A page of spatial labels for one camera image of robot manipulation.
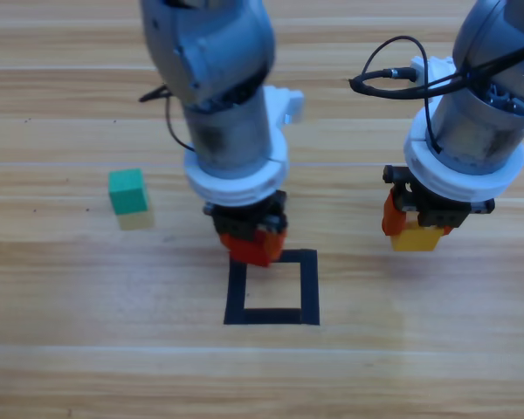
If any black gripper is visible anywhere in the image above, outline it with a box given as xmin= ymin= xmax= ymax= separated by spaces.
xmin=203 ymin=189 xmax=289 ymax=265
xmin=382 ymin=164 xmax=495 ymax=240

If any red wooden block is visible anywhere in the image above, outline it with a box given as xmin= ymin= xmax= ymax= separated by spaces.
xmin=229 ymin=237 xmax=272 ymax=268

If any yellow wooden block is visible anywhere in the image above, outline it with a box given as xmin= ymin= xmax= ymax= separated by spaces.
xmin=390 ymin=219 xmax=445 ymax=253

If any green wooden block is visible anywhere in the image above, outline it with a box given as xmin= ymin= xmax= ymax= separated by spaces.
xmin=107 ymin=168 xmax=150 ymax=216

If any black tape square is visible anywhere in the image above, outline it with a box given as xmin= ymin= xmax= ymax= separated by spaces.
xmin=223 ymin=247 xmax=321 ymax=327

